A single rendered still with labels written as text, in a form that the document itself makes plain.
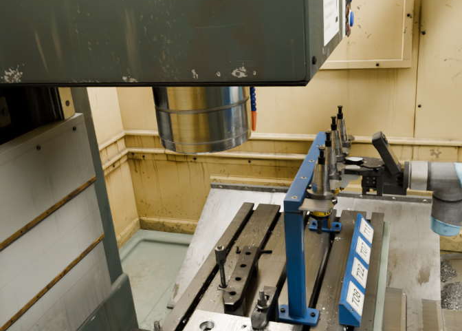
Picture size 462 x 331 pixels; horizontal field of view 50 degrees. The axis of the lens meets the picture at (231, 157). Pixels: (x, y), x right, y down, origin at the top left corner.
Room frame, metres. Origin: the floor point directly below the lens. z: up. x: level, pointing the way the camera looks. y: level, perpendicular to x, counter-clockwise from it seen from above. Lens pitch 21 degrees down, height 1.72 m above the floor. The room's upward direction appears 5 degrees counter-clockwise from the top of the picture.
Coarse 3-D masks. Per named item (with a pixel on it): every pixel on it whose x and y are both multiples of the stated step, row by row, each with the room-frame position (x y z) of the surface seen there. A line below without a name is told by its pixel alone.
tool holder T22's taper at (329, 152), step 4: (332, 144) 1.12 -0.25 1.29; (328, 148) 1.10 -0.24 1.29; (332, 148) 1.11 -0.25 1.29; (324, 152) 1.11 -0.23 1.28; (328, 152) 1.10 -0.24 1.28; (332, 152) 1.10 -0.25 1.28; (328, 156) 1.10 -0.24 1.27; (332, 156) 1.10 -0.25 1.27; (328, 160) 1.10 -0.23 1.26; (332, 160) 1.10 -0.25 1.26; (328, 164) 1.10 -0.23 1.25; (332, 164) 1.10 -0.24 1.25; (336, 164) 1.11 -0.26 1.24; (328, 168) 1.10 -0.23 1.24; (332, 168) 1.10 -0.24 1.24; (336, 168) 1.10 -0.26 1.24; (332, 172) 1.09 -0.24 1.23; (336, 172) 1.10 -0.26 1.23
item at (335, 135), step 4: (332, 132) 1.21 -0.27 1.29; (336, 132) 1.21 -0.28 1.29; (332, 136) 1.21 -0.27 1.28; (336, 136) 1.21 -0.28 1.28; (332, 140) 1.21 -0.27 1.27; (336, 140) 1.21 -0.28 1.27; (340, 140) 1.21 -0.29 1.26; (336, 144) 1.20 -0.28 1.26; (340, 144) 1.21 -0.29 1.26; (336, 148) 1.20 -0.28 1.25; (340, 148) 1.21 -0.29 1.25; (336, 152) 1.20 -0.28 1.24; (340, 152) 1.20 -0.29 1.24
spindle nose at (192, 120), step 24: (168, 96) 0.73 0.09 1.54; (192, 96) 0.72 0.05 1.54; (216, 96) 0.72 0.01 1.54; (240, 96) 0.75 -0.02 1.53; (168, 120) 0.74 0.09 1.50; (192, 120) 0.72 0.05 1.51; (216, 120) 0.72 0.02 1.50; (240, 120) 0.74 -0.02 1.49; (168, 144) 0.74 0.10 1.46; (192, 144) 0.72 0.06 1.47; (216, 144) 0.72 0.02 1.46; (240, 144) 0.74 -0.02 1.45
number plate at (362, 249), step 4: (360, 240) 1.22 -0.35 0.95; (360, 244) 1.20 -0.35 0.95; (364, 244) 1.22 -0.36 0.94; (356, 248) 1.17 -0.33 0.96; (360, 248) 1.18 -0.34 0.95; (364, 248) 1.20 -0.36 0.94; (368, 248) 1.21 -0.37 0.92; (360, 252) 1.17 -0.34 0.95; (364, 252) 1.18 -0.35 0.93; (368, 252) 1.20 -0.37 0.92; (360, 256) 1.16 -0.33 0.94; (364, 256) 1.17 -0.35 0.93; (368, 256) 1.18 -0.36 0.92; (364, 260) 1.15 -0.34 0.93; (368, 260) 1.16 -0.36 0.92
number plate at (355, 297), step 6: (354, 288) 1.01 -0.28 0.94; (348, 294) 0.98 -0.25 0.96; (354, 294) 0.99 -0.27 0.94; (360, 294) 1.01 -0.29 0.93; (348, 300) 0.96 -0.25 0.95; (354, 300) 0.97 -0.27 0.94; (360, 300) 0.99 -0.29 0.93; (354, 306) 0.95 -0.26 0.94; (360, 306) 0.97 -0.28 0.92; (360, 312) 0.95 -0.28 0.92
